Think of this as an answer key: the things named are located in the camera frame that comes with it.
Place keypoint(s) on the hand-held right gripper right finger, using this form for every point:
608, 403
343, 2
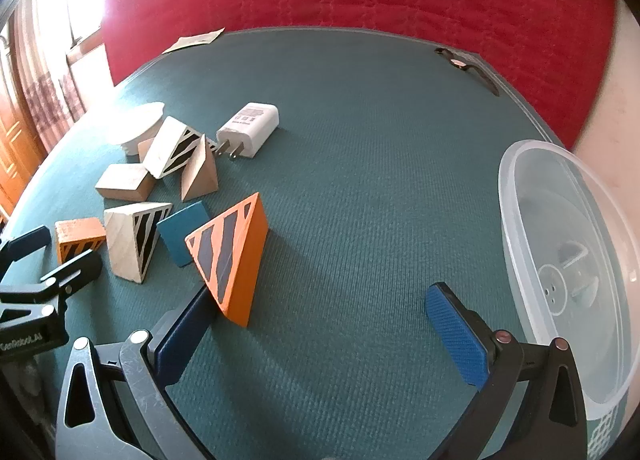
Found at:
452, 335

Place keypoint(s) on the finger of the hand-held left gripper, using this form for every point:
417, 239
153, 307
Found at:
75, 270
30, 241

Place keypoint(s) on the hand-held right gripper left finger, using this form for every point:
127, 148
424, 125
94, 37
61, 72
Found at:
182, 335

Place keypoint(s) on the small orange striped block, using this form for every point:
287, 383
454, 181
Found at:
77, 235

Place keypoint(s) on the white striped triangular block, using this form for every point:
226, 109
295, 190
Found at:
120, 240
165, 145

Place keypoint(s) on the large orange striped wedge block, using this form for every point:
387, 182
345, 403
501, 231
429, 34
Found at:
245, 260

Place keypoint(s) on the rectangular wooden block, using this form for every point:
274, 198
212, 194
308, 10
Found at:
122, 180

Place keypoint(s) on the blue block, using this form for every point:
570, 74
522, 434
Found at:
182, 230

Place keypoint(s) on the small wooden block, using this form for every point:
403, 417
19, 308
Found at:
145, 149

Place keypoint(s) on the clear plastic bowl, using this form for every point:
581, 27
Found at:
550, 220

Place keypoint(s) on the wooden wedge block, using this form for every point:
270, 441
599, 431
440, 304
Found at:
200, 175

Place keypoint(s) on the white round disc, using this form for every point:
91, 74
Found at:
137, 125

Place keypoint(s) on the white charger plug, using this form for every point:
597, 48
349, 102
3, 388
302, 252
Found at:
250, 128

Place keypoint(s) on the wooden door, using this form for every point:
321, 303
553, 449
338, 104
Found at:
12, 155

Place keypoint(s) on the bright window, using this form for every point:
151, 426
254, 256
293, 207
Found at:
87, 0

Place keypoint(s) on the small paper card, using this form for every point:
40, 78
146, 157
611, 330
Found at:
192, 42

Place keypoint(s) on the black wristwatch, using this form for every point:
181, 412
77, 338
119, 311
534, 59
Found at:
457, 62

